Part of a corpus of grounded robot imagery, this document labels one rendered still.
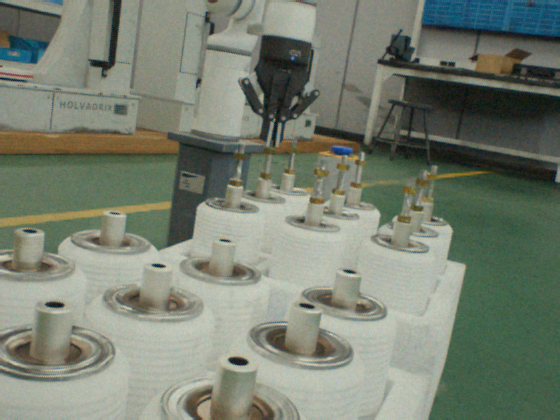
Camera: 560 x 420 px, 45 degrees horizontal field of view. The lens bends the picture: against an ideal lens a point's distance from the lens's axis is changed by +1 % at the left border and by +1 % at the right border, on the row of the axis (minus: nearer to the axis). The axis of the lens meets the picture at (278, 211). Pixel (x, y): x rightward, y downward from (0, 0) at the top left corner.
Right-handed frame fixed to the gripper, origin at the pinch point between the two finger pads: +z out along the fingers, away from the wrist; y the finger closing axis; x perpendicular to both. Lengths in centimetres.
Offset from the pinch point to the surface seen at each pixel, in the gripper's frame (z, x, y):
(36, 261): 9, -43, -33
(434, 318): 17.2, -31.3, 13.4
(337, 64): -36, 524, 239
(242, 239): 13.5, -13.9, -6.7
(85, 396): 11, -63, -30
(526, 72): -46, 340, 313
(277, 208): 10.7, -4.5, 1.2
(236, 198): 8.7, -10.3, -7.2
